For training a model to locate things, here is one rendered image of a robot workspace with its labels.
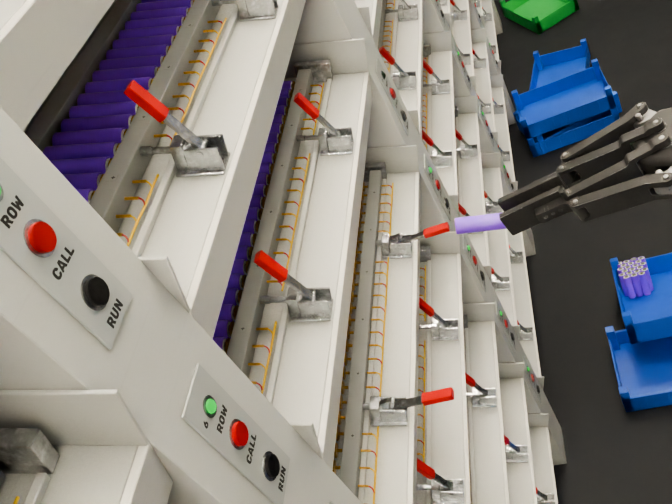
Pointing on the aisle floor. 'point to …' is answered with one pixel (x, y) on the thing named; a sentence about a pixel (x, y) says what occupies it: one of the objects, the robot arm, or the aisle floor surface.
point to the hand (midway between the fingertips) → (534, 203)
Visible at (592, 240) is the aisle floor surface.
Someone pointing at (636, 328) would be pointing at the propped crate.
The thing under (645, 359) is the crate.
